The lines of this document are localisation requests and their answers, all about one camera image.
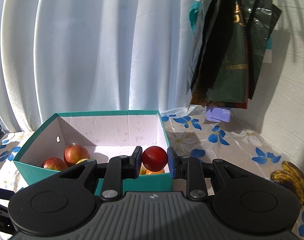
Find purple paper box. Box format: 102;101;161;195
206;106;231;122

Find dark green hanging bags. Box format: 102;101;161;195
187;0;281;109

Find overripe banana bunch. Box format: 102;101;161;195
270;161;304;206

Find teal cardboard box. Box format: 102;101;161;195
13;110;170;185

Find orange tangerine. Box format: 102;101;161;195
144;169;165;175

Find yellow pear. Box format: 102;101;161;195
140;164;146;176
76;158;89;165

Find cherry tomato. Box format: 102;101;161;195
142;146;168;172

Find red apple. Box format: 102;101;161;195
64;145;90;166

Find large green-red apple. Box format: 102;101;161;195
43;157;68;171

